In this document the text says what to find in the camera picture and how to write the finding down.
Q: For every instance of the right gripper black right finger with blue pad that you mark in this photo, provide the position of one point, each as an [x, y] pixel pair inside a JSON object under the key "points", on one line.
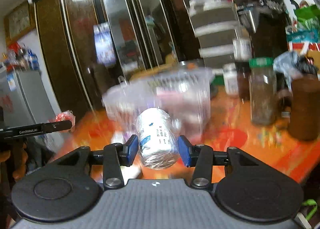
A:
{"points": [[201, 158]]}

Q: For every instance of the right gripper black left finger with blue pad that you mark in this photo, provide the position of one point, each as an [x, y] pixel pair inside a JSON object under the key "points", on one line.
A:
{"points": [[115, 156]]}

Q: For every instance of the white foil bottle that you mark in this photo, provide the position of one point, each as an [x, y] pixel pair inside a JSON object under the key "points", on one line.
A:
{"points": [[157, 146]]}

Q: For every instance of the grey small refrigerator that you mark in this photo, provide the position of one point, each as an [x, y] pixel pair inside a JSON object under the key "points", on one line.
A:
{"points": [[23, 98]]}

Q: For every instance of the clear plastic perforated basket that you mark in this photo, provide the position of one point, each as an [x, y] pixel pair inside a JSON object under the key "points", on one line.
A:
{"points": [[184, 94]]}

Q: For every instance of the blue water bottle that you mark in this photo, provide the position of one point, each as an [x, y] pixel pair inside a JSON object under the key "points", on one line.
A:
{"points": [[33, 60]]}

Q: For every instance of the brown thermos jug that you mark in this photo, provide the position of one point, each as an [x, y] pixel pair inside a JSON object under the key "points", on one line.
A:
{"points": [[100, 80]]}

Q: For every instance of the white small jar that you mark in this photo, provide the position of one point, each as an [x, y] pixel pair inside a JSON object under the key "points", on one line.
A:
{"points": [[230, 77]]}

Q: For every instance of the glass jar green lid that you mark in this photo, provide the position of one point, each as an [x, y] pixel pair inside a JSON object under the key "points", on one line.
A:
{"points": [[262, 89]]}

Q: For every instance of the dark brown glass jar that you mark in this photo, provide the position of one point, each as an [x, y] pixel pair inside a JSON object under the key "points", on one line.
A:
{"points": [[243, 73]]}

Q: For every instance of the brown ceramic mug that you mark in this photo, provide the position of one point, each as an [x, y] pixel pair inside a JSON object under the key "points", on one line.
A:
{"points": [[304, 111]]}

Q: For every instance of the white labelled can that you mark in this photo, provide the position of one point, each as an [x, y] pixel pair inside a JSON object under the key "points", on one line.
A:
{"points": [[242, 49]]}

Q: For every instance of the dark wooden mirrored wardrobe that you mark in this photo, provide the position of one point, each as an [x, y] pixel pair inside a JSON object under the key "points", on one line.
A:
{"points": [[88, 45]]}

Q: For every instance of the stacked grey white drawer tower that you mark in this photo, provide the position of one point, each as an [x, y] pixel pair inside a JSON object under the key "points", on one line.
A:
{"points": [[216, 25]]}

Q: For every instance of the green shopping bag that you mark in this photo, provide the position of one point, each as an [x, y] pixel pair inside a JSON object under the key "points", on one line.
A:
{"points": [[306, 16]]}

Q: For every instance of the blue wall calendar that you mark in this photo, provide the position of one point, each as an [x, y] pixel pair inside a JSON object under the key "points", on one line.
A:
{"points": [[104, 45]]}

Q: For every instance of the framed wall clock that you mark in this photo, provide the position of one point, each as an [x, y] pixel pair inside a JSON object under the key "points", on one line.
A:
{"points": [[19, 22]]}

